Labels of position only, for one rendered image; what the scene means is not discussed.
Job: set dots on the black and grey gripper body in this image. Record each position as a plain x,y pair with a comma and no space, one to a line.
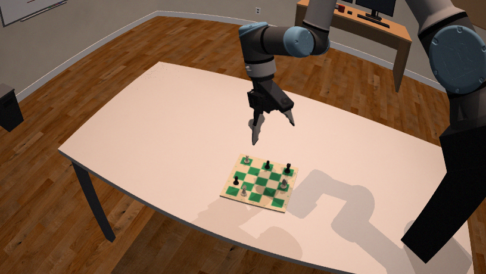
256,95

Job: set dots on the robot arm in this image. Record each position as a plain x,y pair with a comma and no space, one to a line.
457,54

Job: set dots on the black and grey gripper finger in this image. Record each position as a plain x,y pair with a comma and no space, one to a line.
288,115
256,123

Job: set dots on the green and cream chessboard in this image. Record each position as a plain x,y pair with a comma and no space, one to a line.
263,185

